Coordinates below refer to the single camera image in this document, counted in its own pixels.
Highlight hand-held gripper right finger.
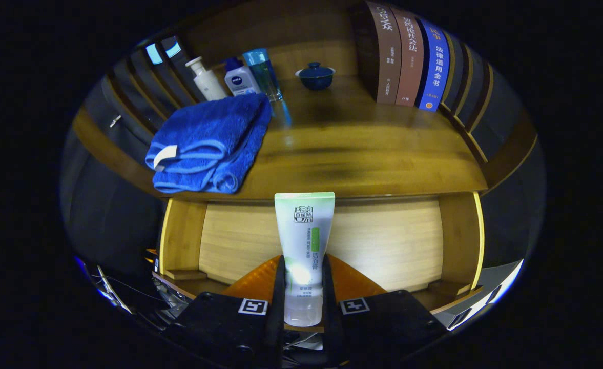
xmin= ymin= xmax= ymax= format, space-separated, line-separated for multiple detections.
xmin=322 ymin=254 xmax=448 ymax=367

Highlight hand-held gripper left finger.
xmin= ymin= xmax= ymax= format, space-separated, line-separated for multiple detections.
xmin=160 ymin=255 xmax=286 ymax=369

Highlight wooden drawer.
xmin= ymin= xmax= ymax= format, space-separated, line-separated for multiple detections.
xmin=153 ymin=192 xmax=485 ymax=334

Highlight white facial cleanser tube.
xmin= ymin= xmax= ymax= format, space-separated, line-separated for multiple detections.
xmin=274 ymin=192 xmax=336 ymax=327

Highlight wooden countertop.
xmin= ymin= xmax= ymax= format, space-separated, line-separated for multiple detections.
xmin=73 ymin=77 xmax=489 ymax=201

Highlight black backdrop cloth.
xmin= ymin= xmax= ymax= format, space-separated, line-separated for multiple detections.
xmin=59 ymin=31 xmax=546 ymax=288

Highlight blue folded towel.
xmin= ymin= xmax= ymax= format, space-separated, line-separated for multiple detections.
xmin=145 ymin=93 xmax=273 ymax=194

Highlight white bottle blue cap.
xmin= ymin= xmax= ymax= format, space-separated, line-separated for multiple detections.
xmin=224 ymin=57 xmax=262 ymax=97

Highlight blue lidded teacup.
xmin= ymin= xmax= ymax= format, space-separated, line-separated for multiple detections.
xmin=295 ymin=62 xmax=336 ymax=92

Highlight white pump bottle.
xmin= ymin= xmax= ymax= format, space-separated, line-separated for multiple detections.
xmin=185 ymin=56 xmax=228 ymax=101

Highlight blue translucent bottle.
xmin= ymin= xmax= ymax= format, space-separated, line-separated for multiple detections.
xmin=242 ymin=48 xmax=283 ymax=102

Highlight dark brown book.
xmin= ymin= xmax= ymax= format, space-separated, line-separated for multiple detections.
xmin=352 ymin=2 xmax=402 ymax=105

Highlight light brown book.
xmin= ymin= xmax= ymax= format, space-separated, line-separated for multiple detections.
xmin=391 ymin=6 xmax=425 ymax=107

